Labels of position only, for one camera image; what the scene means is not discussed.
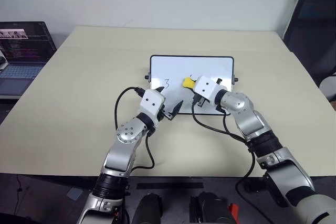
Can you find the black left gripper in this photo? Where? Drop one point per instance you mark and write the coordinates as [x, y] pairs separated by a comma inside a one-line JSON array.
[[163, 113]]

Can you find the black flat strip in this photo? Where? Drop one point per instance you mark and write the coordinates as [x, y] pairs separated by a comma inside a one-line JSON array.
[[170, 183]]

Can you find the black framed whiteboard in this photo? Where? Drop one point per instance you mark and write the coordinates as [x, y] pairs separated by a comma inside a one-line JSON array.
[[178, 72]]

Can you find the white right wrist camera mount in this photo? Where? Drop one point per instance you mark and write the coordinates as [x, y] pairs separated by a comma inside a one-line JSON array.
[[206, 86]]

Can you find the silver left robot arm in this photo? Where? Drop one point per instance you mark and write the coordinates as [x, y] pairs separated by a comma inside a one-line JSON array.
[[123, 153]]

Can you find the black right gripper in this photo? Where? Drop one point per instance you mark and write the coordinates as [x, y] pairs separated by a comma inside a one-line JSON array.
[[200, 100]]

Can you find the small red object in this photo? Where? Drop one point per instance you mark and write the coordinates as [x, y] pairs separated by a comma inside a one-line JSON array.
[[233, 209]]

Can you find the white rounded object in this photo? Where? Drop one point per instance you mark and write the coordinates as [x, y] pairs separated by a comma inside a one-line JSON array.
[[328, 89]]

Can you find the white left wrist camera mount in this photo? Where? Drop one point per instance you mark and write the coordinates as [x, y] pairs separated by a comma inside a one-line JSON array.
[[151, 102]]

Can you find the open grey laptop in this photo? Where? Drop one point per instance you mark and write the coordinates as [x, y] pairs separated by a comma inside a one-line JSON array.
[[21, 51]]

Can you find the dark rounded shape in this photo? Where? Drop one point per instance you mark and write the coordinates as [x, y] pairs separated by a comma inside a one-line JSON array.
[[147, 209], [211, 209]]

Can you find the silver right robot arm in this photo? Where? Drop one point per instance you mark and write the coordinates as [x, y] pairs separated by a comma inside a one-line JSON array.
[[262, 134]]

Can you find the black office chair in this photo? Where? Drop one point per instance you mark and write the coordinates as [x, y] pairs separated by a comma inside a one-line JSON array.
[[312, 32]]

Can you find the yellow eraser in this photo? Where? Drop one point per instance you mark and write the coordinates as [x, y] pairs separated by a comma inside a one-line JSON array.
[[188, 83]]

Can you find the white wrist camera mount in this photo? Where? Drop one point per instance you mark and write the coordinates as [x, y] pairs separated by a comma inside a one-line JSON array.
[[151, 102], [206, 86]]

